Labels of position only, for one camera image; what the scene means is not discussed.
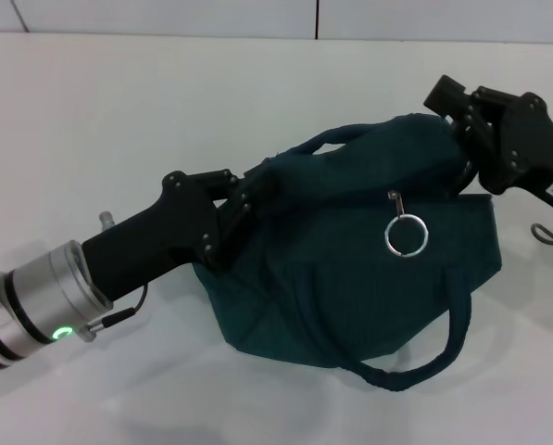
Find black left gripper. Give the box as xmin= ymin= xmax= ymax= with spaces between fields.
xmin=81 ymin=167 xmax=280 ymax=303

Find dark teal insulated lunch bag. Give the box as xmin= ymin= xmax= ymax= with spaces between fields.
xmin=192 ymin=113 xmax=504 ymax=393

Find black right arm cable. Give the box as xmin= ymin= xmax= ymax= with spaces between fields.
xmin=530 ymin=222 xmax=553 ymax=259

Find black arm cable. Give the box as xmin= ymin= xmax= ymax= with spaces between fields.
xmin=76 ymin=282 xmax=148 ymax=344
xmin=530 ymin=222 xmax=553 ymax=259

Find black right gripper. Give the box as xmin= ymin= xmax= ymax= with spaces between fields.
xmin=422 ymin=73 xmax=553 ymax=215

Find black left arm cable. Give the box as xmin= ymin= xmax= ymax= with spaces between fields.
xmin=76 ymin=282 xmax=148 ymax=344

